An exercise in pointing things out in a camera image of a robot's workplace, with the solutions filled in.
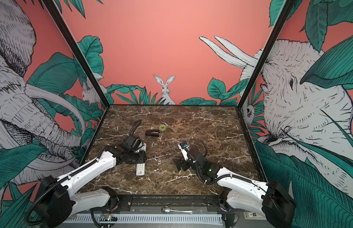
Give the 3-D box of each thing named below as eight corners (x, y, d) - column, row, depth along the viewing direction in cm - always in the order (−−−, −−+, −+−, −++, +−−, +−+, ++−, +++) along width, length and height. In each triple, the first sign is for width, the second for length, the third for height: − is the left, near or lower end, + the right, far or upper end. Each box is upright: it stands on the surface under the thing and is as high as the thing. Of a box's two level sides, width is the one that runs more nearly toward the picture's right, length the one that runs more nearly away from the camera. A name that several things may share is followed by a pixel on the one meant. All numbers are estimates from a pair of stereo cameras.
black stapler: (145, 136, 104) (144, 134, 102) (146, 131, 107) (145, 129, 105) (159, 136, 104) (158, 134, 102) (159, 131, 107) (159, 129, 105)
